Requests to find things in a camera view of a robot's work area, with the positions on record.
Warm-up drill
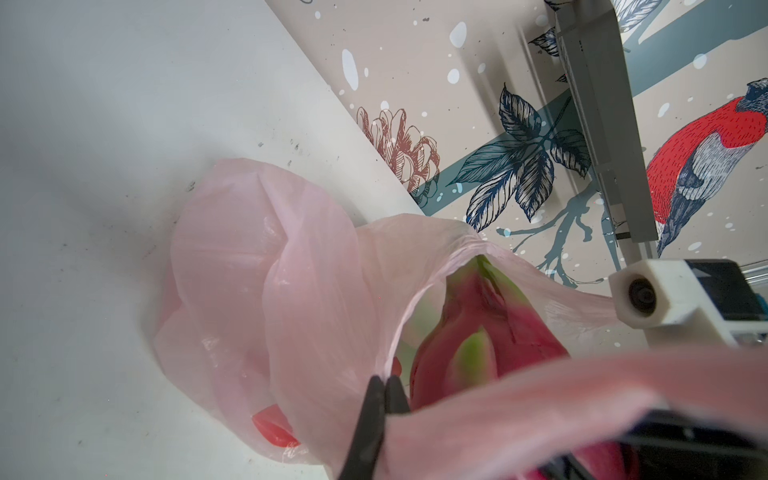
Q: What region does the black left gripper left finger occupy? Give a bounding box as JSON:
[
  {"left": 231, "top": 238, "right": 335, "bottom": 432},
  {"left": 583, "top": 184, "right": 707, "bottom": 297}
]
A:
[{"left": 338, "top": 376, "right": 387, "bottom": 480}]

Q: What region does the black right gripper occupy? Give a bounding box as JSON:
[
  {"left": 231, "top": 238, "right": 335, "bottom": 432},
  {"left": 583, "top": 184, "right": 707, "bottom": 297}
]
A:
[{"left": 539, "top": 410, "right": 768, "bottom": 480}]

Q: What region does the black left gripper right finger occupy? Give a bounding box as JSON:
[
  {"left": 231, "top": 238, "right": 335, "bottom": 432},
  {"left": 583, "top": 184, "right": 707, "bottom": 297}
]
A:
[{"left": 385, "top": 376, "right": 411, "bottom": 415}]

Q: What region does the pink plastic fruit bag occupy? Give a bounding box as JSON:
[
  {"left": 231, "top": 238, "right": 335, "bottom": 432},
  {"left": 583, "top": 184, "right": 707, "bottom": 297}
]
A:
[{"left": 154, "top": 159, "right": 767, "bottom": 479}]

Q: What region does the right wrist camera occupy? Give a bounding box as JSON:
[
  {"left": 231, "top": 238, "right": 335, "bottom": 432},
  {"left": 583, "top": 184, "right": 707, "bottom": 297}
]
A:
[{"left": 609, "top": 259, "right": 767, "bottom": 348}]

